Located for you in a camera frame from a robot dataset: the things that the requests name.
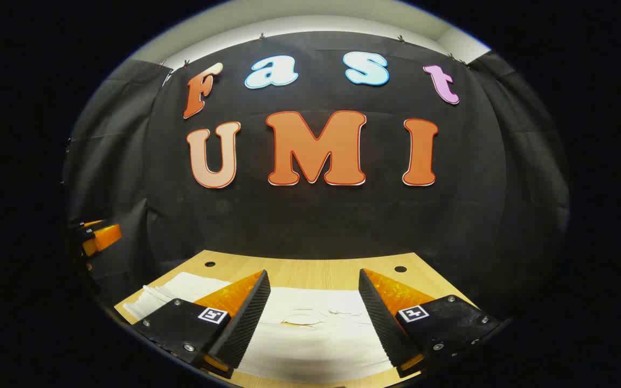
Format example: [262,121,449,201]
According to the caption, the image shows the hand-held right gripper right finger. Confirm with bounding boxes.
[358,268,501,379]

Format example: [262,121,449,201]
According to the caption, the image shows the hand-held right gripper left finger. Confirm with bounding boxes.
[132,269,271,379]

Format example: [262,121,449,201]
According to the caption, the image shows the white jeans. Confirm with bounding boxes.
[122,271,397,384]

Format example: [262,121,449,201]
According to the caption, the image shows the black backdrop cloth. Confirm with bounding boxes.
[63,31,570,324]

